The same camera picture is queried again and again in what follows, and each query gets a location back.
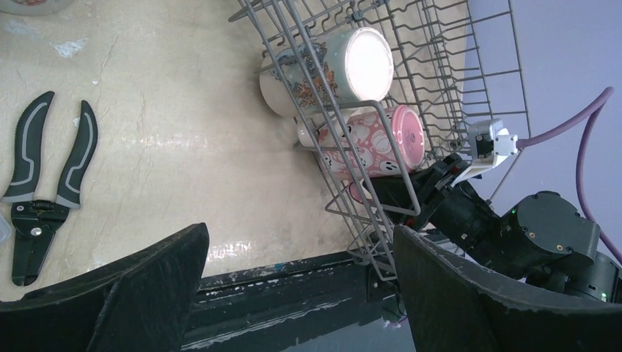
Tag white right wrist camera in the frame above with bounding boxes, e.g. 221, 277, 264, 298
451, 118, 519, 186

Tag pink ghost pattern mug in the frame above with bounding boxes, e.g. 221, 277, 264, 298
315, 105, 425, 182

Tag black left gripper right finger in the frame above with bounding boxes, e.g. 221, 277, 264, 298
393, 225, 621, 351

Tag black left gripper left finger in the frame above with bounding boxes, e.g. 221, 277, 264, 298
1, 223, 210, 351

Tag black grey wire stripper pliers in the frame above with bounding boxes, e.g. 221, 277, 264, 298
0, 90, 99, 287

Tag clear plastic screw box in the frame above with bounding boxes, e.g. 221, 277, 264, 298
0, 214, 12, 244

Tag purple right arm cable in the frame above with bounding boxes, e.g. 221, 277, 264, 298
516, 86, 622, 265

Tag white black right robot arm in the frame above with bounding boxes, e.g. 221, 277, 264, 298
363, 153, 621, 304

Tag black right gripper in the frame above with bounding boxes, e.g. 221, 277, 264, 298
362, 153, 501, 243

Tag grey wire dish rack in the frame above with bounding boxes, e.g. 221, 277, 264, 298
230, 1, 529, 282

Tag tall cream seahorse cup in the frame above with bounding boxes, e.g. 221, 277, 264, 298
259, 27, 394, 117

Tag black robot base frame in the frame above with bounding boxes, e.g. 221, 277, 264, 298
182, 252, 409, 351

